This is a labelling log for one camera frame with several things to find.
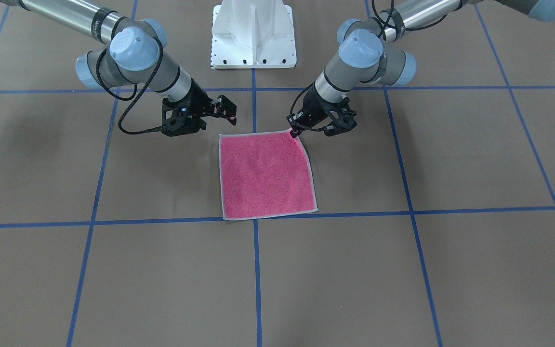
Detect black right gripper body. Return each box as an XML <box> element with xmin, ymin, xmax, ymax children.
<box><xmin>161</xmin><ymin>80</ymin><xmax>213</xmax><ymax>137</ymax></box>

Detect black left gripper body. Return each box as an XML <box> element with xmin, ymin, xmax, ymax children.
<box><xmin>302</xmin><ymin>86</ymin><xmax>350</xmax><ymax>131</ymax></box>

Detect pink towel with grey hem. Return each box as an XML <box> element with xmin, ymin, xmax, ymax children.
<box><xmin>219</xmin><ymin>130</ymin><xmax>318</xmax><ymax>220</ymax></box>

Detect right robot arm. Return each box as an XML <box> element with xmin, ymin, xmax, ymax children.
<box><xmin>4</xmin><ymin>0</ymin><xmax>237</xmax><ymax>137</ymax></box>

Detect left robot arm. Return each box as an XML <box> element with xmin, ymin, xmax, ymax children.
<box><xmin>286</xmin><ymin>0</ymin><xmax>477</xmax><ymax>138</ymax></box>

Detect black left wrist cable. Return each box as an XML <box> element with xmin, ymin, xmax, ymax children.
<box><xmin>289</xmin><ymin>83</ymin><xmax>336</xmax><ymax>132</ymax></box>

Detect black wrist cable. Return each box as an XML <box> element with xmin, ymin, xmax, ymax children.
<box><xmin>95</xmin><ymin>38</ymin><xmax>172</xmax><ymax>135</ymax></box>
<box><xmin>289</xmin><ymin>83</ymin><xmax>336</xmax><ymax>132</ymax></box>

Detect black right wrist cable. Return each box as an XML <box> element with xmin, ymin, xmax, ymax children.
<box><xmin>95</xmin><ymin>38</ymin><xmax>172</xmax><ymax>135</ymax></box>

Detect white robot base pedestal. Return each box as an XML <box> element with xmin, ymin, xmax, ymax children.
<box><xmin>210</xmin><ymin>0</ymin><xmax>297</xmax><ymax>69</ymax></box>

